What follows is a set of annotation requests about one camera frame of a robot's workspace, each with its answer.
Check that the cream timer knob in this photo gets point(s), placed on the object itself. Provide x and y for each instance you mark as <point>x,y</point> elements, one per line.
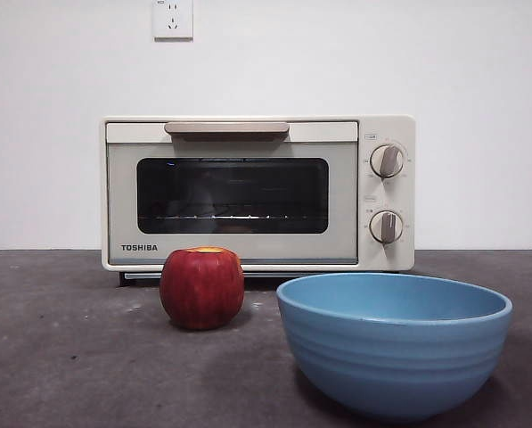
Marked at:
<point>386,226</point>

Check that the red apple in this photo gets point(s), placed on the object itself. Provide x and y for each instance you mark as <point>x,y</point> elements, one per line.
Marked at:
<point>201,290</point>

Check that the glass oven door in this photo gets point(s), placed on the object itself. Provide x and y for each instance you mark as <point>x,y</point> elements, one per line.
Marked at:
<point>123,200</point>

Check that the cream temperature knob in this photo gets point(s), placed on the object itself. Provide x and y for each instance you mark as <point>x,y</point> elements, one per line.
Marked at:
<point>387,161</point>

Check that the white wall socket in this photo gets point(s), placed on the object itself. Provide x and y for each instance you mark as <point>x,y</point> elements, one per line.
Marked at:
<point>173,31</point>

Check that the cream Toshiba toaster oven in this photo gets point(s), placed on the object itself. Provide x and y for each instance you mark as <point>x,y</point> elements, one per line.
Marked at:
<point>395,127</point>

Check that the blue bowl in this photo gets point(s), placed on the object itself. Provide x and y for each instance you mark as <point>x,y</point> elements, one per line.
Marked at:
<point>395,365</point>

